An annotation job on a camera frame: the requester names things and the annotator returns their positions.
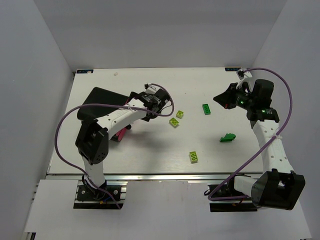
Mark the aluminium table front rail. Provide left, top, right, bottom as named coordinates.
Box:
left=47, top=172, right=266, bottom=182

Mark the green stepped lego piece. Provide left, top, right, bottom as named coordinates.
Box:
left=219, top=133, right=236, bottom=143

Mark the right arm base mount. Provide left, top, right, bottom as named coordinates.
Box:
left=209, top=177, right=260, bottom=213

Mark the right blue corner label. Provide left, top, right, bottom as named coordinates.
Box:
left=224, top=67, right=241, bottom=72

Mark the lime rectangular lego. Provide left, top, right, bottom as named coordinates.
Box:
left=169, top=117, right=180, bottom=128

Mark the green flat lego plate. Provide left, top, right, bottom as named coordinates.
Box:
left=202, top=103, right=211, bottom=115

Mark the blue corner label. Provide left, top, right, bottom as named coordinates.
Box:
left=76, top=69, right=94, bottom=74
left=224, top=67, right=241, bottom=72

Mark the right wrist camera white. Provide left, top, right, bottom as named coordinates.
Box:
left=236, top=69, right=253, bottom=89

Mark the pink top drawer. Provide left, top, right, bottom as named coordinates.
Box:
left=115, top=127, right=127, bottom=142

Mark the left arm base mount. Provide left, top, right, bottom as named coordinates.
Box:
left=73, top=176, right=125, bottom=210

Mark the lime lego near front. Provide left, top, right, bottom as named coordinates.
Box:
left=189, top=151, right=199, bottom=164

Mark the lime square lego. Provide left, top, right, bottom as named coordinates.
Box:
left=176, top=110, right=184, bottom=119

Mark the black drawer cabinet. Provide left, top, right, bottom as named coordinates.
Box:
left=76, top=86, right=132, bottom=142

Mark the left blue corner label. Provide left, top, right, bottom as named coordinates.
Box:
left=76, top=69, right=94, bottom=74

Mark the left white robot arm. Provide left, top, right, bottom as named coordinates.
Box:
left=75, top=86, right=170, bottom=200

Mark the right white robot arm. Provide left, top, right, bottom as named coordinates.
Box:
left=213, top=79, right=306, bottom=210

